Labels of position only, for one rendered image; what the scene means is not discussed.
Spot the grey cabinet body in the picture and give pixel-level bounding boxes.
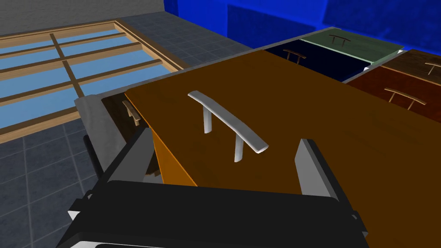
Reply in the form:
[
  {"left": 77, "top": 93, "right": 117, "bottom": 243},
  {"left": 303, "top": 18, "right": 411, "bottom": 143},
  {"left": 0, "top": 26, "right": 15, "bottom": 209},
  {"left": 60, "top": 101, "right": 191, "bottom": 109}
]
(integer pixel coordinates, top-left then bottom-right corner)
[{"left": 74, "top": 26, "right": 405, "bottom": 183}]

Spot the orange-brown wooden cupboard door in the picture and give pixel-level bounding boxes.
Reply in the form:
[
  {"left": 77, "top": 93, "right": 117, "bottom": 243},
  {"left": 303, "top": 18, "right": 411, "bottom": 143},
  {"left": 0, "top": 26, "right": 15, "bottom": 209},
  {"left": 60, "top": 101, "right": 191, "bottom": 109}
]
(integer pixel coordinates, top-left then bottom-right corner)
[{"left": 124, "top": 49, "right": 441, "bottom": 248}]

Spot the green drawer front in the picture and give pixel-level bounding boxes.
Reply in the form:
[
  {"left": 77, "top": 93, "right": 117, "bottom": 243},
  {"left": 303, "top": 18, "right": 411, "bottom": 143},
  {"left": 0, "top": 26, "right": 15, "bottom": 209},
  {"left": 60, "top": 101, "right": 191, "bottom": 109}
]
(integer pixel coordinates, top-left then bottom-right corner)
[{"left": 300, "top": 28, "right": 405, "bottom": 66}]

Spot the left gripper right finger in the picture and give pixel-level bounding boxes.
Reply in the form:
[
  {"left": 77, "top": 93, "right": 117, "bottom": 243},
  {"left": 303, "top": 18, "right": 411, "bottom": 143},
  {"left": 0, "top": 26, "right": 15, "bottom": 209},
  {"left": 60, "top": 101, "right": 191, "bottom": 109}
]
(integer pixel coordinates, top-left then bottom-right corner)
[{"left": 294, "top": 138, "right": 345, "bottom": 204}]

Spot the wooden framed window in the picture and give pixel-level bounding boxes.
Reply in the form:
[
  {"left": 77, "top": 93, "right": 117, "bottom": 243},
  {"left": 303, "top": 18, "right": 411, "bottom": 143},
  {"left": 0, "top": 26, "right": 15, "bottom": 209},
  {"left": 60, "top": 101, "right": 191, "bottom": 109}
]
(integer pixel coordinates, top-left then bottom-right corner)
[{"left": 0, "top": 19, "right": 191, "bottom": 145}]

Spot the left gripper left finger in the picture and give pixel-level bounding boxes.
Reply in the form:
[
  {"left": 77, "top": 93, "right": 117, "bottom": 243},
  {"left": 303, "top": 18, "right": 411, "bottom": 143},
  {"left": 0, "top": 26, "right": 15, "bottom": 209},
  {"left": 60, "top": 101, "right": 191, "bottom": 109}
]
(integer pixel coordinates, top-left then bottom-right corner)
[{"left": 99, "top": 127, "right": 155, "bottom": 183}]

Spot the tan curved bar handle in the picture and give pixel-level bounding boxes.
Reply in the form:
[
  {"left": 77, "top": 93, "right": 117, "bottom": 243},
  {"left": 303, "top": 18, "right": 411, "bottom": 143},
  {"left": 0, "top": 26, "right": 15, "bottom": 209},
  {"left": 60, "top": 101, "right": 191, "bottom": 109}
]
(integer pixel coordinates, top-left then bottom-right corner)
[{"left": 122, "top": 99, "right": 142, "bottom": 127}]

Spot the brown handle on navy front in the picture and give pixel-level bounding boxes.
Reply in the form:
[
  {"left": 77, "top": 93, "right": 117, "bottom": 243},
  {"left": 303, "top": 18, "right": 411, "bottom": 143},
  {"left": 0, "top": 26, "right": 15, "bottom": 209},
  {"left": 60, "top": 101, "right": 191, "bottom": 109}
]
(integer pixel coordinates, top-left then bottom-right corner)
[{"left": 283, "top": 49, "right": 307, "bottom": 65}]

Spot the grey curved bar handle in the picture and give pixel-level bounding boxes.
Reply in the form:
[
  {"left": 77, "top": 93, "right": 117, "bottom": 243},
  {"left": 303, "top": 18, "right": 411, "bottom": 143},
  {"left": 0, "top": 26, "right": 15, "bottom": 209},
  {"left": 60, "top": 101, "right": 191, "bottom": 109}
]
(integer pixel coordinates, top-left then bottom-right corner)
[{"left": 187, "top": 90, "right": 270, "bottom": 163}]

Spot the dark handle on green front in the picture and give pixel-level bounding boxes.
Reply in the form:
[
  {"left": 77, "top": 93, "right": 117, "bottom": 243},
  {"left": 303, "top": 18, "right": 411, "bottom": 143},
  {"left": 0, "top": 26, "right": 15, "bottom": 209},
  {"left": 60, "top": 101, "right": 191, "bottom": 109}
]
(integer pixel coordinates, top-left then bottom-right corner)
[{"left": 327, "top": 34, "right": 352, "bottom": 48}]

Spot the tan handle on walnut front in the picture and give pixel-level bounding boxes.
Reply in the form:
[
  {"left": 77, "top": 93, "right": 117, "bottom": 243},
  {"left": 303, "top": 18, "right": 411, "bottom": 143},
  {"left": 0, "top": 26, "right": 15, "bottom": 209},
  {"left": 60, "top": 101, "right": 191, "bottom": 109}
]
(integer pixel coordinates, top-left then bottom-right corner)
[{"left": 424, "top": 62, "right": 441, "bottom": 76}]

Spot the navy blue drawer front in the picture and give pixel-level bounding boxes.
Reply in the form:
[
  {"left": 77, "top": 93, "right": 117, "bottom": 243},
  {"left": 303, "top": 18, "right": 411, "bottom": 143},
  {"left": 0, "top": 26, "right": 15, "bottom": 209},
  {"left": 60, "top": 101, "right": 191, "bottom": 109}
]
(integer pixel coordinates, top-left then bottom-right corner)
[{"left": 264, "top": 40, "right": 373, "bottom": 83}]

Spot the dark walnut drawer front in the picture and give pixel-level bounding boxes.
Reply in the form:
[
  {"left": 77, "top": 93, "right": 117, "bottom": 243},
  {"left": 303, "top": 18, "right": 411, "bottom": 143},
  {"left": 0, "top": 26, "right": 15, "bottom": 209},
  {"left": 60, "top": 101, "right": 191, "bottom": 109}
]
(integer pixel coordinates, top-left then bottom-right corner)
[{"left": 381, "top": 49, "right": 441, "bottom": 87}]

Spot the dark brown drawer front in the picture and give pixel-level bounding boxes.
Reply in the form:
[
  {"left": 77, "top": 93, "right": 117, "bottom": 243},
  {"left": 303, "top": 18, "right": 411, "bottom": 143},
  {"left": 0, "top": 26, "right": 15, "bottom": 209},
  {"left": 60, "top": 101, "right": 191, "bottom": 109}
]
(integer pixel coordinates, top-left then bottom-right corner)
[{"left": 101, "top": 92, "right": 162, "bottom": 177}]

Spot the tan handle on red-brown front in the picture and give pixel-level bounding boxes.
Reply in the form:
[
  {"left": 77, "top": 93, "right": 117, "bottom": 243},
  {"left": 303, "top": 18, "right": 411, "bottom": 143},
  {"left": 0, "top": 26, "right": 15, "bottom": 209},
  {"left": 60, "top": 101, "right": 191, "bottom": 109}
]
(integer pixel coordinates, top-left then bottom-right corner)
[{"left": 384, "top": 87, "right": 428, "bottom": 111}]

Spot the red-brown drawer front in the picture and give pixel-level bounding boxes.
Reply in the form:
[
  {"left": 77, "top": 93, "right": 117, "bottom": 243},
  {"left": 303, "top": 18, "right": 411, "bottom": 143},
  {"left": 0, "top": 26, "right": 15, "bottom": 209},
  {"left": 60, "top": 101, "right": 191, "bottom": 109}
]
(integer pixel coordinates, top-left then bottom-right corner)
[{"left": 348, "top": 65, "right": 441, "bottom": 124}]

